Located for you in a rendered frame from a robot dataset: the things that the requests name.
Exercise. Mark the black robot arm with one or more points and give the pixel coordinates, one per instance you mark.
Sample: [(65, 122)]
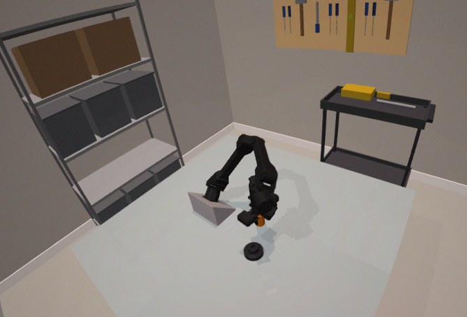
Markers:
[(265, 172)]

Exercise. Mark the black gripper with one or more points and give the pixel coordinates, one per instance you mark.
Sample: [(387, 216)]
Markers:
[(250, 217)]

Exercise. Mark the orange tapered knob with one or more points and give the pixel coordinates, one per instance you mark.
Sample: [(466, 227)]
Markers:
[(261, 221)]

